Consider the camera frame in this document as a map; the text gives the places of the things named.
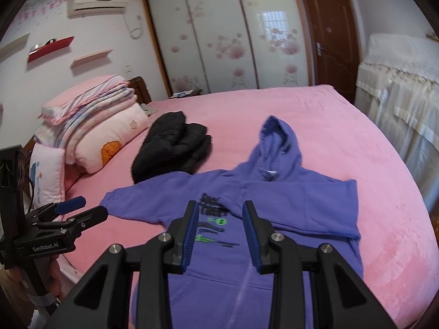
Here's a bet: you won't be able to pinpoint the purple hoodie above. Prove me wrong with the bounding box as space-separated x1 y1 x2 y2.
101 116 363 328

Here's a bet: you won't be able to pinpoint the person's left hand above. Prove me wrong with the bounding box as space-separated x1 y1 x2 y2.
10 253 64 302

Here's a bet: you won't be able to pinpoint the small pink cartoon pillow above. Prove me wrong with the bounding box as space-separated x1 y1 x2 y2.
29 143 65 209

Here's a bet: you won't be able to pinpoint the pink pillow with orange print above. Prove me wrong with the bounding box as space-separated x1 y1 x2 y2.
74 103 150 174

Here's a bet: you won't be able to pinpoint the pink bed sheet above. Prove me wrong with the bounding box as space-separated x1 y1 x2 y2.
67 86 438 328

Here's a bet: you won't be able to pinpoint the folded pink striped blankets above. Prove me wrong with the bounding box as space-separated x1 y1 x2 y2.
33 74 137 165

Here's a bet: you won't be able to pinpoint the black puffer jacket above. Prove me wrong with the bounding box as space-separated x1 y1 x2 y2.
131 111 212 184

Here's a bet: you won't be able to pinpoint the brown wooden headboard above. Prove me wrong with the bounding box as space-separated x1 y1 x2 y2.
128 76 152 105

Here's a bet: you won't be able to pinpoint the cream lace-covered furniture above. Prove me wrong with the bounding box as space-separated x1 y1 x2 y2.
354 33 438 213

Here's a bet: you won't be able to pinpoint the floral sliding wardrobe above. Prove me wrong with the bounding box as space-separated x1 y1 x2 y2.
144 0 313 94

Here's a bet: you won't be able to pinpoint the brown wooden door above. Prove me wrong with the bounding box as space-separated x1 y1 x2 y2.
303 0 360 103

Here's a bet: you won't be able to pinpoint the beige wall shelf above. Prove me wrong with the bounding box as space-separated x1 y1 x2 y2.
70 49 112 68

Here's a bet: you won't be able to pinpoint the red wall shelf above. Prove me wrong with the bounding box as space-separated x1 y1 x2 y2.
27 36 74 63

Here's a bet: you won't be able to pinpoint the white wall shelf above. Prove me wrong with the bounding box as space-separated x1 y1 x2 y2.
0 33 30 57

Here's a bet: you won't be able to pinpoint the white wall air conditioner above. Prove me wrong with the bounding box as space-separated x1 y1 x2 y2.
67 0 128 18

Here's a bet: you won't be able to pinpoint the white air conditioner cable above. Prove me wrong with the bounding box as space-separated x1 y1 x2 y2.
121 14 145 41

